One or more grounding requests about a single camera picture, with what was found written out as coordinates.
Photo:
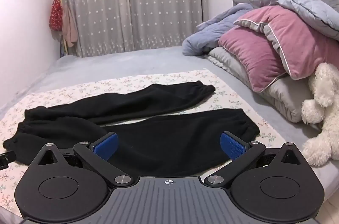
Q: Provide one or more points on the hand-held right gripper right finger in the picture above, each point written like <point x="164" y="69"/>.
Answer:
<point x="233" y="145"/>

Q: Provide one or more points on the pink hanging cloth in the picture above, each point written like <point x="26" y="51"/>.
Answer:
<point x="69" y="27"/>

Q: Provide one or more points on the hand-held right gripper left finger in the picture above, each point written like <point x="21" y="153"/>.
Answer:
<point x="106" y="147"/>

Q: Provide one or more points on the grey quilt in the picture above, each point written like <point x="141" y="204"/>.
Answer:
<point x="280" y="96"/>

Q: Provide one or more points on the pink pillow with white piping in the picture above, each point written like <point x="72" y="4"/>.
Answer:
<point x="304" y="35"/>

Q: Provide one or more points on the floral print mat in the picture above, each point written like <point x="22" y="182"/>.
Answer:
<point x="66" y="92"/>

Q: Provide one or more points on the grey star print curtain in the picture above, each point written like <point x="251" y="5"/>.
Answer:
<point x="132" y="1"/>

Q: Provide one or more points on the blue-grey blanket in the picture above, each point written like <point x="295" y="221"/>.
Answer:
<point x="212" y="33"/>

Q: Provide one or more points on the white plush toy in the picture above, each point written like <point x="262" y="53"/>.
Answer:
<point x="325" y="107"/>

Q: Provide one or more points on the black pants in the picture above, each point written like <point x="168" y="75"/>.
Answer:
<point x="159" y="139"/>

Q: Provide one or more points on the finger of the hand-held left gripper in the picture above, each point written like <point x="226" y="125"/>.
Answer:
<point x="6" y="159"/>

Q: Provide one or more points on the light blue piped quilt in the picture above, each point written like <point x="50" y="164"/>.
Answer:
<point x="304" y="5"/>

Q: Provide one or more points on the red floral hanging bag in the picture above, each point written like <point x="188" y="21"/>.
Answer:
<point x="55" y="14"/>

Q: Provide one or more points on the grey bed sheet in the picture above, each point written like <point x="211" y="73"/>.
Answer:
<point x="132" y="59"/>

